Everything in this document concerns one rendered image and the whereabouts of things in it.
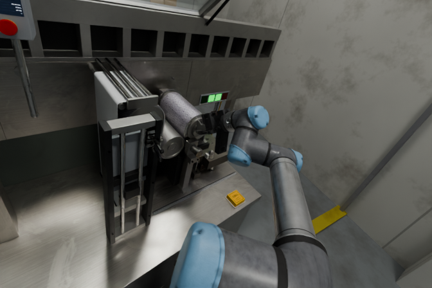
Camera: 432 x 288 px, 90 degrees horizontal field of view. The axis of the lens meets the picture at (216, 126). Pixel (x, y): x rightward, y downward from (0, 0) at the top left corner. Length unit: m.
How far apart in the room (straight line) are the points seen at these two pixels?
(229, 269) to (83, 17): 0.89
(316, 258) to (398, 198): 2.38
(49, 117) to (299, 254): 0.99
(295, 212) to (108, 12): 0.90
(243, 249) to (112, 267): 0.69
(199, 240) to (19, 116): 0.89
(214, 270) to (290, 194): 0.26
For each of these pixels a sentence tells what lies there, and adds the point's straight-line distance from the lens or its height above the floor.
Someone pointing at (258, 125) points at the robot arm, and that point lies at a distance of 0.67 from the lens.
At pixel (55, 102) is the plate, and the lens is 1.07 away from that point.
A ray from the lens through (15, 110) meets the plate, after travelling 1.07.
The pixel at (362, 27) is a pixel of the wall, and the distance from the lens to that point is 2.76.
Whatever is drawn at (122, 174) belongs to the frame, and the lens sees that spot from 0.74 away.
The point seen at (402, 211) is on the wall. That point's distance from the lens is 2.80.
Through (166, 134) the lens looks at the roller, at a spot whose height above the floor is 1.23.
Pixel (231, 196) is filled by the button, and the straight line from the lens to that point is 1.18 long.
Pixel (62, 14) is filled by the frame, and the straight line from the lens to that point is 0.96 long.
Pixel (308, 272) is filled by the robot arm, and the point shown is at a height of 1.50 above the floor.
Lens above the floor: 1.80
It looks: 32 degrees down
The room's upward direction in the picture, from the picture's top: 16 degrees clockwise
